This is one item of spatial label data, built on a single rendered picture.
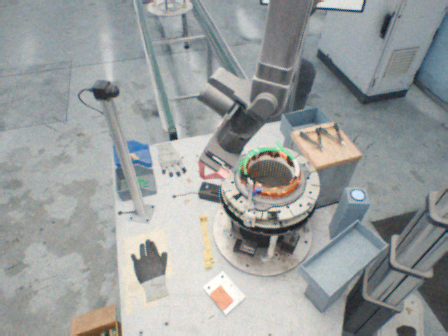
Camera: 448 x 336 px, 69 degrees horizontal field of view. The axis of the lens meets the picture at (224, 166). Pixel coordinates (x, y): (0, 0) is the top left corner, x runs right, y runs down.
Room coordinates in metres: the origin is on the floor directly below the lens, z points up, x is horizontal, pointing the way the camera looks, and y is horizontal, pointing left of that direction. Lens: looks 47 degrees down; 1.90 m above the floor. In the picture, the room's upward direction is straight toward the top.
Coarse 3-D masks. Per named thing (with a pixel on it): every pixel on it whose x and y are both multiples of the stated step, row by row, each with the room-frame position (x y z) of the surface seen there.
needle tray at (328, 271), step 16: (352, 224) 0.54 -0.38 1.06; (336, 240) 0.50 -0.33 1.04; (352, 240) 0.51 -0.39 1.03; (368, 240) 0.51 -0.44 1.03; (320, 256) 0.46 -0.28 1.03; (336, 256) 0.46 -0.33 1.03; (352, 256) 0.46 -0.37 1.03; (368, 256) 0.46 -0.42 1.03; (304, 272) 0.39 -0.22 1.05; (320, 272) 0.41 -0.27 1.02; (336, 272) 0.41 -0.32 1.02; (352, 272) 0.41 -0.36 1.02; (320, 288) 0.35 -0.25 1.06; (336, 288) 0.36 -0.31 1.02; (320, 304) 0.39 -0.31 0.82
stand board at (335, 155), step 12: (336, 132) 0.96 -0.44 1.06; (300, 144) 0.89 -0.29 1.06; (312, 144) 0.89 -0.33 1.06; (324, 144) 0.89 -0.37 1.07; (336, 144) 0.89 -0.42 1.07; (348, 144) 0.89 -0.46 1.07; (312, 156) 0.83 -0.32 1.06; (324, 156) 0.83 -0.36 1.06; (336, 156) 0.83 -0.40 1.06; (348, 156) 0.83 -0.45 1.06; (360, 156) 0.83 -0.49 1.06; (324, 168) 0.79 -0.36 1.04
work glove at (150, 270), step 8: (144, 248) 0.61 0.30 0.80; (152, 248) 0.61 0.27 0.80; (144, 256) 0.57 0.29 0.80; (152, 256) 0.58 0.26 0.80; (160, 256) 0.58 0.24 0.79; (136, 264) 0.54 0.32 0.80; (144, 264) 0.54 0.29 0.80; (152, 264) 0.54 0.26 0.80; (160, 264) 0.54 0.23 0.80; (136, 272) 0.52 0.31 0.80; (144, 272) 0.51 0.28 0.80; (152, 272) 0.51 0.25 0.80; (160, 272) 0.51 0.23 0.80; (144, 280) 0.49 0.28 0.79; (152, 280) 0.49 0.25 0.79; (160, 280) 0.49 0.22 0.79; (144, 288) 0.46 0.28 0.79; (152, 288) 0.46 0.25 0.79; (160, 288) 0.46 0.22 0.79; (152, 296) 0.43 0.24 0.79; (160, 296) 0.43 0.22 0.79
